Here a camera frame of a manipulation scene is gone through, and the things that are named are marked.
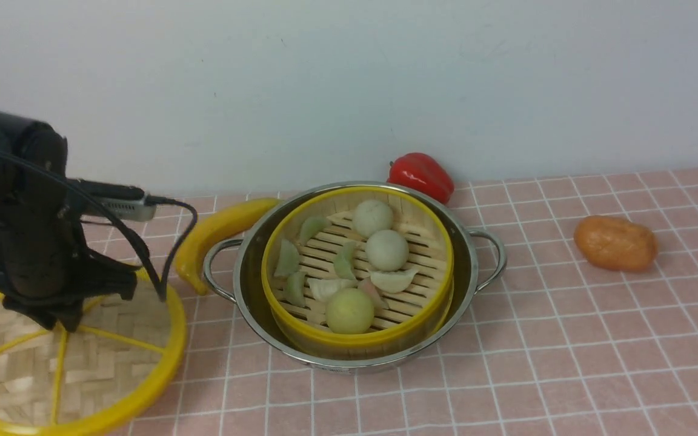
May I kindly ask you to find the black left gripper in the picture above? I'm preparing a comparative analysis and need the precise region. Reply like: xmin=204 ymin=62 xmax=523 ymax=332
xmin=0 ymin=200 xmax=138 ymax=333

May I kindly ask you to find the yellow woven steamer lid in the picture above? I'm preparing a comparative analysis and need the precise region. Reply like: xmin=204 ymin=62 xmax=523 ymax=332
xmin=0 ymin=272 xmax=188 ymax=435

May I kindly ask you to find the yellow bamboo steamer basket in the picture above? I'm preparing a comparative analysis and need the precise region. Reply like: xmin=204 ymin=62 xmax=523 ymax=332
xmin=261 ymin=184 xmax=454 ymax=360

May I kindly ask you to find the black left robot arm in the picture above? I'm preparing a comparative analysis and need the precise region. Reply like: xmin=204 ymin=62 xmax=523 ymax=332
xmin=0 ymin=113 xmax=138 ymax=332

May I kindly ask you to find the stainless steel pot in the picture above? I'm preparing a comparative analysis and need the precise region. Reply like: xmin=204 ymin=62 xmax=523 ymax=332
xmin=202 ymin=181 xmax=507 ymax=374

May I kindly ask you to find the yellow banana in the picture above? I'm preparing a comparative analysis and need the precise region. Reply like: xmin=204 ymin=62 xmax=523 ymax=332
xmin=172 ymin=197 xmax=280 ymax=296

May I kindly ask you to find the white dumpling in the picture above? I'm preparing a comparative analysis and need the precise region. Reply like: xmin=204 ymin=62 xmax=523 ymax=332
xmin=307 ymin=278 xmax=358 ymax=303
xmin=370 ymin=268 xmax=419 ymax=294

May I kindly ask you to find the yellowish green round bun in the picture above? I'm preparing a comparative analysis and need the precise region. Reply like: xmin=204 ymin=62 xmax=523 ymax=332
xmin=325 ymin=289 xmax=376 ymax=334

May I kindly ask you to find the pink dumpling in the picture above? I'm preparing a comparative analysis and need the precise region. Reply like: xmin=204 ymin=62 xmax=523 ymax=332
xmin=357 ymin=277 xmax=390 ymax=309

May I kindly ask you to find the white round bun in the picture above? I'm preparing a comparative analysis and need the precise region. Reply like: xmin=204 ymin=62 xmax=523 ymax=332
xmin=351 ymin=199 xmax=394 ymax=239
xmin=365 ymin=230 xmax=410 ymax=271

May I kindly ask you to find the red bell pepper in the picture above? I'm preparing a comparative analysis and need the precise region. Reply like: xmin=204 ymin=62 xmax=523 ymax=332
xmin=386 ymin=153 xmax=455 ymax=205

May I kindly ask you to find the pink checkered tablecloth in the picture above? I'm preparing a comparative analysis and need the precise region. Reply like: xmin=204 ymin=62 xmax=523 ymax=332
xmin=115 ymin=168 xmax=698 ymax=435

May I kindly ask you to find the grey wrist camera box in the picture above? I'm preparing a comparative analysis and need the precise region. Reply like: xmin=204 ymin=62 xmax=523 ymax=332
xmin=68 ymin=179 xmax=157 ymax=222

